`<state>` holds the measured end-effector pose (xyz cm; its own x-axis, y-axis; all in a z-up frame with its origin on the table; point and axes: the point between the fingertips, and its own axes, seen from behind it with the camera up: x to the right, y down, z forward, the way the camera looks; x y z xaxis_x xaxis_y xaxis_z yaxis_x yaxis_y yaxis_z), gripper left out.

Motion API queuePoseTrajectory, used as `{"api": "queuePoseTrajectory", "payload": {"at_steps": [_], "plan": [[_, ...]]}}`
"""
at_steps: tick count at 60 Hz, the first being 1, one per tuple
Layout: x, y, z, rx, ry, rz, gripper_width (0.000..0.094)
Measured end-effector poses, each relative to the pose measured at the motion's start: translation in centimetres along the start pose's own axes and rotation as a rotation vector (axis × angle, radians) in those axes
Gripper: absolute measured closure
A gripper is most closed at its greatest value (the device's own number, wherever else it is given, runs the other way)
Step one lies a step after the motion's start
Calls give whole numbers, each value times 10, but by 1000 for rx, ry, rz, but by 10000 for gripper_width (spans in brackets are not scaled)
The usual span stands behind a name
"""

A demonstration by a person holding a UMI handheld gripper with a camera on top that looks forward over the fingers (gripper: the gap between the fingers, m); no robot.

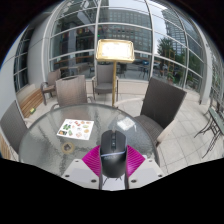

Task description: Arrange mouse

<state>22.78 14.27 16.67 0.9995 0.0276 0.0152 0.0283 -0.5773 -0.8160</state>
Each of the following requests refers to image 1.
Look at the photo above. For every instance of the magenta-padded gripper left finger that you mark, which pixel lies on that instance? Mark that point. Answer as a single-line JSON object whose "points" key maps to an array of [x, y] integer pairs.
{"points": [[90, 161]]}

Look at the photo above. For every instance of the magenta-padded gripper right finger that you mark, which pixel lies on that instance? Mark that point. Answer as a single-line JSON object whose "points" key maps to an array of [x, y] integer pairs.
{"points": [[135, 161]]}

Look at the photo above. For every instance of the black computer mouse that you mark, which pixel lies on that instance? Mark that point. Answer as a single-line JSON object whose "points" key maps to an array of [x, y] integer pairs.
{"points": [[112, 156]]}

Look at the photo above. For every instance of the wooden slatted bench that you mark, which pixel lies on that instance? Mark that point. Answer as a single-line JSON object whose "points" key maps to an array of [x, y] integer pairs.
{"points": [[31, 100], [4, 148]]}

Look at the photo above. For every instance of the grey wicker chair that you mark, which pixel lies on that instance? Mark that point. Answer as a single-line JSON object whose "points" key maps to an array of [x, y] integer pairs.
{"points": [[51, 83], [11, 128], [70, 91], [104, 78], [161, 101]]}

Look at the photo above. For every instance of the white printed menu card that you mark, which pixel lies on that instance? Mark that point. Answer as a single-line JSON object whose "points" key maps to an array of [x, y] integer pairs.
{"points": [[76, 129]]}

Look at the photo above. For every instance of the dark metal chair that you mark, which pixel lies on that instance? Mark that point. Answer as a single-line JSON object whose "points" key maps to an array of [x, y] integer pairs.
{"points": [[215, 120]]}

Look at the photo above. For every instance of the gold menu lectern stand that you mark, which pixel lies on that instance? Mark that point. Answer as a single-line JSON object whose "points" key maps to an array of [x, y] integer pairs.
{"points": [[115, 50]]}

